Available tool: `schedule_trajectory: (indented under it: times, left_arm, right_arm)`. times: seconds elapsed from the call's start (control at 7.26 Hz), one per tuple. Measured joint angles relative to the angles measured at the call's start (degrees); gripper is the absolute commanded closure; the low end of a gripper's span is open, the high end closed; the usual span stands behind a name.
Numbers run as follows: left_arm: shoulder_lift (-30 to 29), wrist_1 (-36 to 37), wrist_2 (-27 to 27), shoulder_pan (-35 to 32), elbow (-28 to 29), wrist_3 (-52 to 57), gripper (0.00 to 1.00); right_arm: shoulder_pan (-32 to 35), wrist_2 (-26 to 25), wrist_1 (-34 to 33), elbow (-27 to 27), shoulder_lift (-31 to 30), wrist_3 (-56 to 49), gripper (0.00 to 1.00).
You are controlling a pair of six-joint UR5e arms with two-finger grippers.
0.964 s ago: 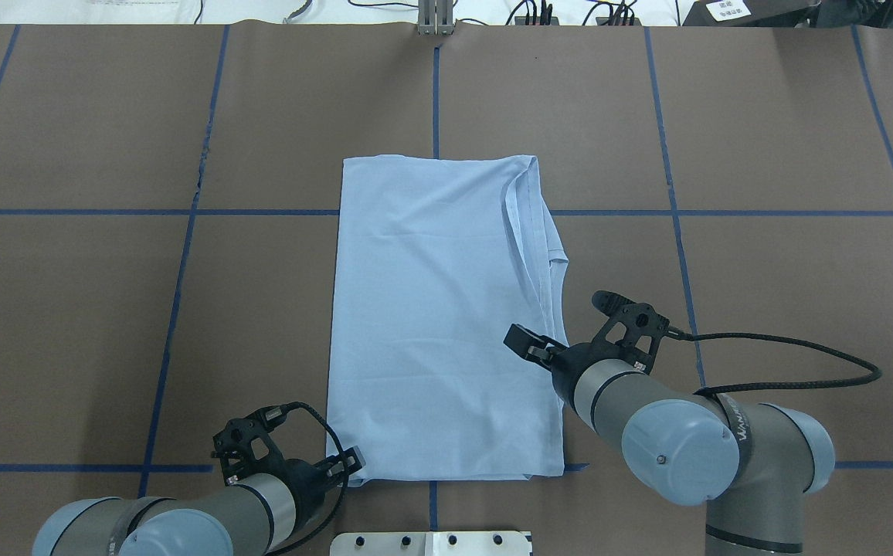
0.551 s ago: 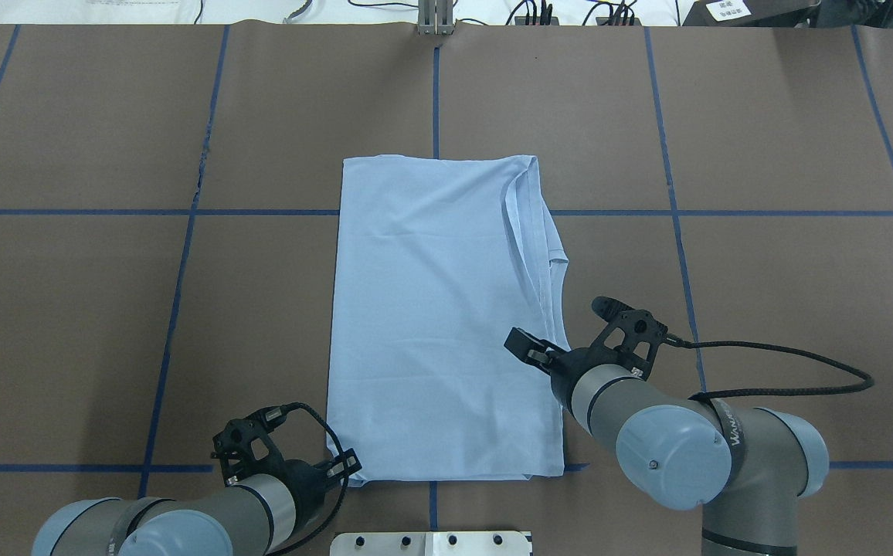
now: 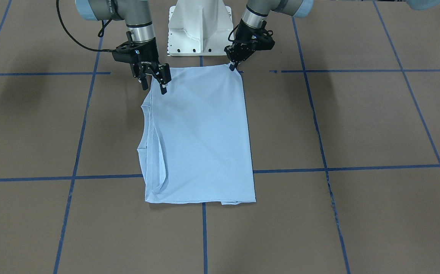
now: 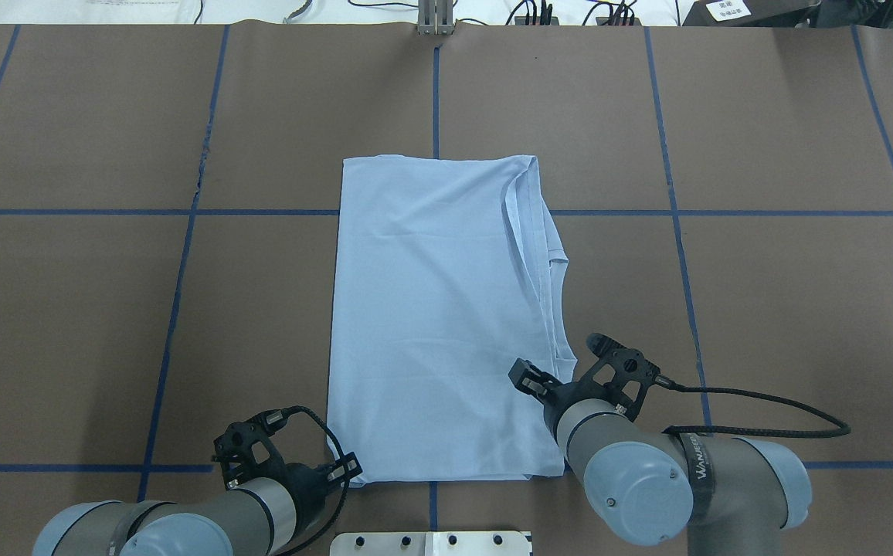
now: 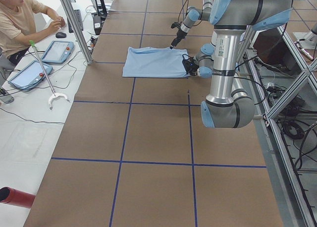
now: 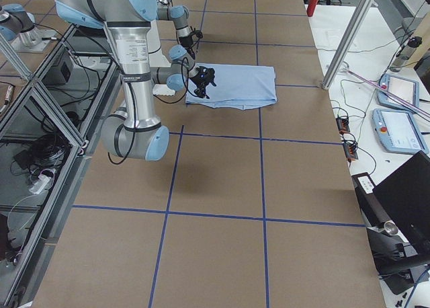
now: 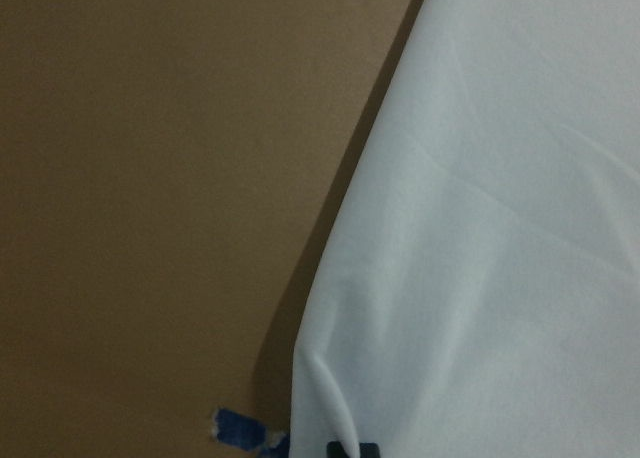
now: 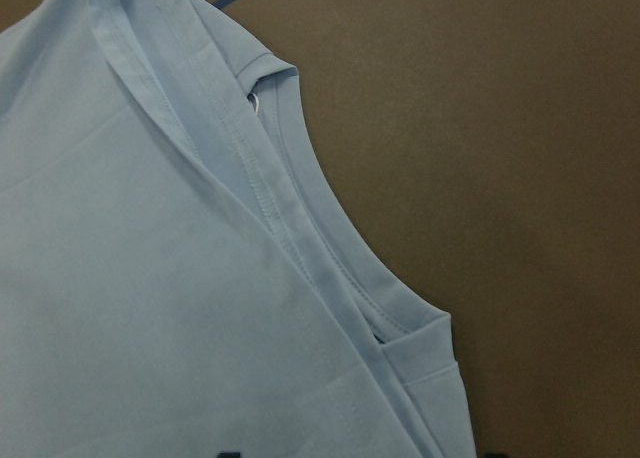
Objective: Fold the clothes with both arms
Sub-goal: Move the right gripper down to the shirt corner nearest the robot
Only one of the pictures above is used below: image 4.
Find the aluminium frame post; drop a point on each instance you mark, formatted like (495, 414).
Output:
(435, 17)

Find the black power adapter box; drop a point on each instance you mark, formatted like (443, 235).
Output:
(750, 14)

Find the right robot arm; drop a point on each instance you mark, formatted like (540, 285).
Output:
(729, 495)

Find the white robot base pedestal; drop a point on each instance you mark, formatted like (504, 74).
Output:
(433, 543)

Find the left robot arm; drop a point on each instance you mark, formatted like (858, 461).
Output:
(259, 516)

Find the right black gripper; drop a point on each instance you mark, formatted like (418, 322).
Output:
(559, 394)

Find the light blue t-shirt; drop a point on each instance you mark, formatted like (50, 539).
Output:
(446, 273)

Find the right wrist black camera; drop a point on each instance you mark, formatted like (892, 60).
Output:
(620, 376)

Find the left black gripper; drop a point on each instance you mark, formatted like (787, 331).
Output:
(310, 481)

